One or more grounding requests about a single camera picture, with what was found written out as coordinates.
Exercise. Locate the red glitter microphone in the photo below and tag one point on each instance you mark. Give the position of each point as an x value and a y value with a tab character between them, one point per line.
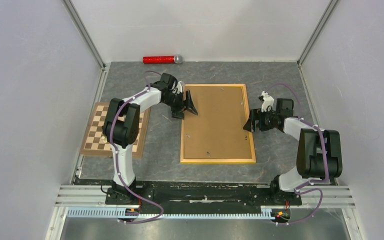
166	59

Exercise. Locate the white chess piece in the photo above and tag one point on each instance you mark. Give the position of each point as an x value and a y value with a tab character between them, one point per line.
104	139

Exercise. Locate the wooden chessboard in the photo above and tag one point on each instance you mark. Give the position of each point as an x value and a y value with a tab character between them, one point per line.
92	144

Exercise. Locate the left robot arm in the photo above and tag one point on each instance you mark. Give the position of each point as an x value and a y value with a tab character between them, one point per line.
121	124

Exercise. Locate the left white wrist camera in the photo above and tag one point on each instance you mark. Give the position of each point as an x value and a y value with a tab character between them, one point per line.
179	88

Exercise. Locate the brown backing board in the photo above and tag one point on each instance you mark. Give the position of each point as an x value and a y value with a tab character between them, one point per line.
216	122

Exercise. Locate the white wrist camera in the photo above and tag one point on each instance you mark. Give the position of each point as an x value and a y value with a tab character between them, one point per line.
267	102
179	88

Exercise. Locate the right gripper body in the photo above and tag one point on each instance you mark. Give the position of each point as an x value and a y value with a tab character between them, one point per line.
266	119

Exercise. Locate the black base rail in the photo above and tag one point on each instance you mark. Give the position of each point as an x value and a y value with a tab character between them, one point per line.
171	194

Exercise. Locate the yellow wooden picture frame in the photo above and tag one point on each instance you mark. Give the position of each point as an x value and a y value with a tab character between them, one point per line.
218	161

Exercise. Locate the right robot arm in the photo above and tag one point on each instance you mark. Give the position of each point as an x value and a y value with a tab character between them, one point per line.
319	153

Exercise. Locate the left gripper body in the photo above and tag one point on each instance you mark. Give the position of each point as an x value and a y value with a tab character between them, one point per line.
176	103

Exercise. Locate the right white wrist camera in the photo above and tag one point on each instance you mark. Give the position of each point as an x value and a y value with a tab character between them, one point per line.
267	102

